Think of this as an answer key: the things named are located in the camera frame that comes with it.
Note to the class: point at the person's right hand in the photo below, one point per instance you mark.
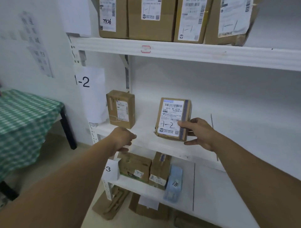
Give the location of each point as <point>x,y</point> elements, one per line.
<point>204,134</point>

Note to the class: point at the person's left hand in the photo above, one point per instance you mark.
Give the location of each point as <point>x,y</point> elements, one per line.
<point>121,138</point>

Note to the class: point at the green printed cardboard box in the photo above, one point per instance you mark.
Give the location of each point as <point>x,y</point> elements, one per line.
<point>131,164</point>

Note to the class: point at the brown box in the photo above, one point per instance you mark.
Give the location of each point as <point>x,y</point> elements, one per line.
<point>130,108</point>

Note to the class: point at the small brown box marked 1-2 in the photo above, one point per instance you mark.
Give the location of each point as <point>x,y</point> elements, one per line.
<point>158,117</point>

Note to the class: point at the light blue box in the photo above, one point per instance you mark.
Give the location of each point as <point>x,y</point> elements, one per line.
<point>174,192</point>

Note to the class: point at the white metal shelf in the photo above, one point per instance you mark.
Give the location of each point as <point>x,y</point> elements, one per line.
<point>235,56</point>

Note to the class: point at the plastic cardboard box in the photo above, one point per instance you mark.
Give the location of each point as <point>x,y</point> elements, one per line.
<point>211,30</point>

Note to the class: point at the small parcel yellow tape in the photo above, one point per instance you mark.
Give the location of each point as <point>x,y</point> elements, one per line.
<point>208,18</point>

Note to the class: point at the brown parcel marked 7936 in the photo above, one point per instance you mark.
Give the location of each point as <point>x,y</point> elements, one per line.
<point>122,18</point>

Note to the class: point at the person's left forearm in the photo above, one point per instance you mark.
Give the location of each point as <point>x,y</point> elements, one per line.
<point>58,188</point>

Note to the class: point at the person's right forearm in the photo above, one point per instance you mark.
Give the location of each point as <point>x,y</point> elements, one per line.
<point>263,178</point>

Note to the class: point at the white paper shelf label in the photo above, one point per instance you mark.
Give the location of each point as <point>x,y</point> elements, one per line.
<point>111,171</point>
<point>75,18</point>
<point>94,103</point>

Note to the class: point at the folded cardboard pad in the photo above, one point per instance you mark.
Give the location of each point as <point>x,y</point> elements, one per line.
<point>110,204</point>

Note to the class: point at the torn brown cardboard sheet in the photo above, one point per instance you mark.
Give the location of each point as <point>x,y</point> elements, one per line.
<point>141,212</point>

